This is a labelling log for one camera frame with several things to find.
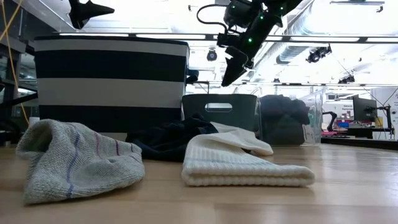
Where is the yellow cable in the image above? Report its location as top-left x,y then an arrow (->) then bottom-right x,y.
0,0 -> 31,126

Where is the grey striped sock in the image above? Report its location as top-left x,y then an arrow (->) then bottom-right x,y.
15,118 -> 146,206

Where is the navy white striped fabric basket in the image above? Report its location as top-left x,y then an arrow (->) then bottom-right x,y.
33,34 -> 200,141

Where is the black ceiling camera rig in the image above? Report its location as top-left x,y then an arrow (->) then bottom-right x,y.
305,44 -> 333,63

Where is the round overhead camera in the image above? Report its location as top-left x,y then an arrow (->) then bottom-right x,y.
206,47 -> 218,62

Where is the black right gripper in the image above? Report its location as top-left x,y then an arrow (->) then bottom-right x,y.
216,21 -> 273,88

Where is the teal plastic bin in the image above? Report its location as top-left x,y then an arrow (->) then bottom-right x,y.
182,93 -> 259,132

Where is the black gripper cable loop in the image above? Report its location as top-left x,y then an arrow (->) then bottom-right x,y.
196,3 -> 233,34

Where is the dark blue garment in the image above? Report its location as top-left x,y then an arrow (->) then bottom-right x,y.
258,94 -> 312,147

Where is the black background monitor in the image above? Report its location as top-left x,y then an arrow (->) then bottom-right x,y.
352,94 -> 379,123

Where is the clear plastic bin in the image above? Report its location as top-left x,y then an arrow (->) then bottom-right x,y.
254,88 -> 325,147

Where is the ceiling air duct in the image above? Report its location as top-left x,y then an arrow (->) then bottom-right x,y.
275,45 -> 312,65

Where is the background black desk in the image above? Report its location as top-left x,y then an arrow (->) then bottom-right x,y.
320,125 -> 398,151

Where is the dark navy cloth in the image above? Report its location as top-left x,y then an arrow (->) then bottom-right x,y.
125,113 -> 219,163

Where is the overhead metal rail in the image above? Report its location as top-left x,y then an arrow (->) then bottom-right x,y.
58,32 -> 398,44

